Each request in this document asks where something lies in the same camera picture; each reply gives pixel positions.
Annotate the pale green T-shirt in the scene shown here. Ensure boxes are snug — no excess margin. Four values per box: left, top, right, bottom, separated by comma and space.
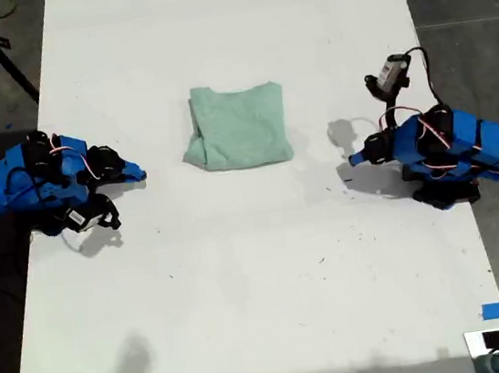
172, 76, 296, 177

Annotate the black tripod leg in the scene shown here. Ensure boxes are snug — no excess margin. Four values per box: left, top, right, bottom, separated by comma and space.
0, 31, 42, 109

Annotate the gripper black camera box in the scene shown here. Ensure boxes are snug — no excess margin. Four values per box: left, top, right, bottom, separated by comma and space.
60, 191, 122, 235
374, 52, 416, 92

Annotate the gripper camera stalk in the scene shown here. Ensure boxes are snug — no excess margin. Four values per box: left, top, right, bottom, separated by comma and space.
363, 69, 408, 133

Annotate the gripper camera cable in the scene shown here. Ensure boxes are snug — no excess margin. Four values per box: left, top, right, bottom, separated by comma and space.
403, 44, 450, 113

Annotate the green cable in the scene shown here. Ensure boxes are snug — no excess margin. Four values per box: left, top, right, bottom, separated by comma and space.
0, 0, 19, 21

